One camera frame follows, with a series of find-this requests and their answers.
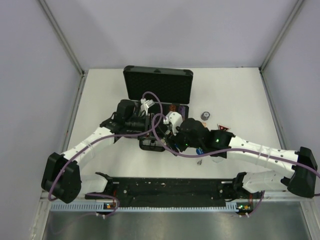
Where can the blue small blind button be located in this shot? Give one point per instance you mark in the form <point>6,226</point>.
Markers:
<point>199,151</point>

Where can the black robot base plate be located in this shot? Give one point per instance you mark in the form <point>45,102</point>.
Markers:
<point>173,192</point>

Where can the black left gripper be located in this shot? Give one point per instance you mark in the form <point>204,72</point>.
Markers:
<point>145,118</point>

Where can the purple orange chip row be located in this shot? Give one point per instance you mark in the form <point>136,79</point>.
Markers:
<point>183,111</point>

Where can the clear round dealer button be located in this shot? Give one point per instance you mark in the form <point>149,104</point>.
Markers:
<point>217,159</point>

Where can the stack of poker chips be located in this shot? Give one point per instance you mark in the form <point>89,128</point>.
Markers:
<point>205,115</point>

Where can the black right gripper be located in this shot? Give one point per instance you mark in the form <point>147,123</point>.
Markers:
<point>174,139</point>

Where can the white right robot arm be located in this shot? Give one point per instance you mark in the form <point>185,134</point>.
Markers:
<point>291,170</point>

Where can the black poker set case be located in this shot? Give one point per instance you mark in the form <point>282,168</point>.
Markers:
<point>165,86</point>

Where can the orange grey chip row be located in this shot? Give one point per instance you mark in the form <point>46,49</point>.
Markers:
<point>172,108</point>

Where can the triangular all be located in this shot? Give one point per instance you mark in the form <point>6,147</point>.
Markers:
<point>222,127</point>

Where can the blue-grey cable duct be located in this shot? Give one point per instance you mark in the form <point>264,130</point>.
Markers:
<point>104,207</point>

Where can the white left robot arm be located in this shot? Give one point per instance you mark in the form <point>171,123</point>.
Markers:
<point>62,177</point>

